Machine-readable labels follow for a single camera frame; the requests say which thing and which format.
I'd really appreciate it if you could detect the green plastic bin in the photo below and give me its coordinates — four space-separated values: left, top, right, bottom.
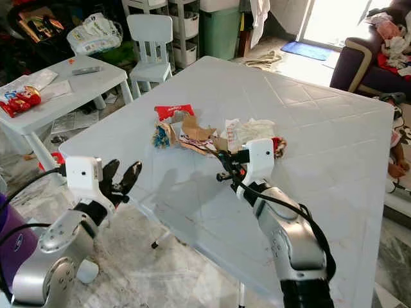
198 0 242 62

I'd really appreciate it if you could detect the white crumpled plastic bag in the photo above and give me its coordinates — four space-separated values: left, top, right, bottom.
222 118 277 152

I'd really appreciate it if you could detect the brown torn cardboard piece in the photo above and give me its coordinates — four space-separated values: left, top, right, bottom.
178 114 225 156

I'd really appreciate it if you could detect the large light blue plastic table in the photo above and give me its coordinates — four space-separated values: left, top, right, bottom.
59 56 396 308

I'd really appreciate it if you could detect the small red crumpled wrapper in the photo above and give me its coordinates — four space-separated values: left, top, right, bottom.
271 136 288 158

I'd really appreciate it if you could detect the blue crumpled packet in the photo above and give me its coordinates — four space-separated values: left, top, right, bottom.
152 122 178 150

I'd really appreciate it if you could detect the red round plastic toy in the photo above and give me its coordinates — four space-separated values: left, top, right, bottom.
48 152 66 169

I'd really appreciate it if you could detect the newspaper sheet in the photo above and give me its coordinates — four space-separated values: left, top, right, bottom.
50 109 101 135

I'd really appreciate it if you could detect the red snack wrapper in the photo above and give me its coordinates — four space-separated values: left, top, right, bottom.
154 105 195 123

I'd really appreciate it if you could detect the white cup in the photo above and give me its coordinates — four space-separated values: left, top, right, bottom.
76 259 101 286

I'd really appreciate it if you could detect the small light blue kids table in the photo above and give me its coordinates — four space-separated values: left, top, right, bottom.
0 56 134 171

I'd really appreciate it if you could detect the grey remote control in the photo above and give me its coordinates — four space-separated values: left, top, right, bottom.
71 65 102 76

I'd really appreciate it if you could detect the red snack packet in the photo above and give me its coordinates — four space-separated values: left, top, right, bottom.
1 85 42 118

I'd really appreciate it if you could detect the white paper sheet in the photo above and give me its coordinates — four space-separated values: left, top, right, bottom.
0 68 59 94

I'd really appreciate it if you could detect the white drawer shelf unit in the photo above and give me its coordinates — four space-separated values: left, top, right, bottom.
122 0 200 70

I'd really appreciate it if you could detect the blue door mat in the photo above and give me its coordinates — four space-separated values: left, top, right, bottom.
281 40 335 62

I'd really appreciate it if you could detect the white printed plastic pack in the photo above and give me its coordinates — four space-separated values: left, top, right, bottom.
66 13 123 56

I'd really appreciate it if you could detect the light blue kids chair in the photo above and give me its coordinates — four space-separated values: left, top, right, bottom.
126 14 175 99

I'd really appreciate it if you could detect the white hanging cloth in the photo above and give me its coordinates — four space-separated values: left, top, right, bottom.
249 0 272 47

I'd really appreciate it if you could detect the dark purple sofa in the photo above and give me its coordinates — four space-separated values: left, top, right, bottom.
329 0 411 98

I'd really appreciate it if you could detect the brown and white plush toy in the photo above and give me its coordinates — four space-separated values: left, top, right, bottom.
387 93 411 194

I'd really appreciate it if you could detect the dark cluttered toy box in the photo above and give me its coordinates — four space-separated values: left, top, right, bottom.
10 0 79 47

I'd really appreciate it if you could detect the bright glass door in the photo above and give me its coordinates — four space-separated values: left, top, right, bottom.
295 0 376 49

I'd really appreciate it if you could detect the pink and white clothes pile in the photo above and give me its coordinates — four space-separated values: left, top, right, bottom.
366 11 411 73

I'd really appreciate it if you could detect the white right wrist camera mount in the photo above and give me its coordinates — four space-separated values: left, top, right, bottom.
244 137 276 185

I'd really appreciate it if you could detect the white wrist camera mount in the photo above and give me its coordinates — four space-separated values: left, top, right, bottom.
66 156 103 196
244 137 276 185

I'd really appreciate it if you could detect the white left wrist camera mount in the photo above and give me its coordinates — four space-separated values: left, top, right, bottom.
66 156 103 196

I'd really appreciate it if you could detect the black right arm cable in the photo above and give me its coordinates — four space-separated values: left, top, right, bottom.
222 168 338 277

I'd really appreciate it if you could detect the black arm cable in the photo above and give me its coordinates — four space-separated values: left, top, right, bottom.
222 168 338 277
0 167 70 248

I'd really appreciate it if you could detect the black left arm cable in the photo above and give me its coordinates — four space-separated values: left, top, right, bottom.
0 167 70 248

